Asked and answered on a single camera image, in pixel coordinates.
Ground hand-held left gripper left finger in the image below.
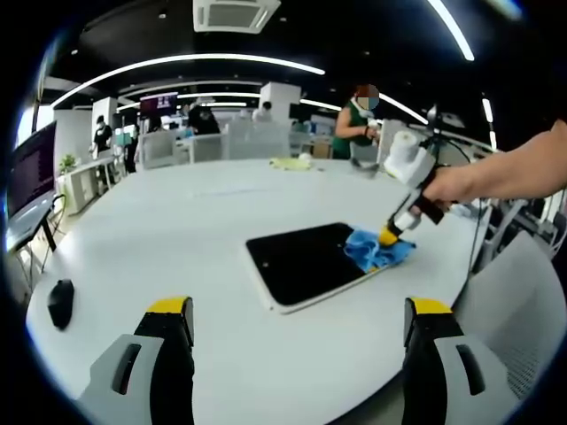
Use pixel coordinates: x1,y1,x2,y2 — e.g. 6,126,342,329
77,295,197,425

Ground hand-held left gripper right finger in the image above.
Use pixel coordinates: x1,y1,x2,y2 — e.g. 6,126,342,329
401,296,520,425

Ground blue cleaning cloth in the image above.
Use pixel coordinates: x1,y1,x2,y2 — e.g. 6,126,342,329
344,227,418,272

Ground yellow cloth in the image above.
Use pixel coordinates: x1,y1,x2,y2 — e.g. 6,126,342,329
268,156,314,172

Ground person's right hand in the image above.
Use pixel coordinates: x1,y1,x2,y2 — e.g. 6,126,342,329
420,166,462,214

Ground black tripod stand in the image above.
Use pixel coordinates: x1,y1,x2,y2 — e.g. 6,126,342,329
424,104,447,143

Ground grey mesh office chair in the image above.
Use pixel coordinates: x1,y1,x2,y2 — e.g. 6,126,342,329
450,230,564,402

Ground black computer mouse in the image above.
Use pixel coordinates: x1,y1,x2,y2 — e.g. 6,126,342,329
47,278,76,331

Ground curved ceiling light strip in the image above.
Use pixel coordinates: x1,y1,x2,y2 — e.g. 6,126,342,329
426,0,476,62
51,52,327,108

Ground white mesh partition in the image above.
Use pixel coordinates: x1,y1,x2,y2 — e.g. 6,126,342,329
222,121,292,161

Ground ceiling air conditioner vent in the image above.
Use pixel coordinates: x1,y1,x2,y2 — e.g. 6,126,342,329
192,0,282,34

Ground dark computer monitor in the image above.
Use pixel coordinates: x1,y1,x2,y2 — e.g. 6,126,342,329
7,120,59,225

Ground black cable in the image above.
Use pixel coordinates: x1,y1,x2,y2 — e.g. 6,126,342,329
464,201,488,271

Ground purple wall screen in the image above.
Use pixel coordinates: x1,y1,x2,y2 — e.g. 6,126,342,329
139,91,179,112

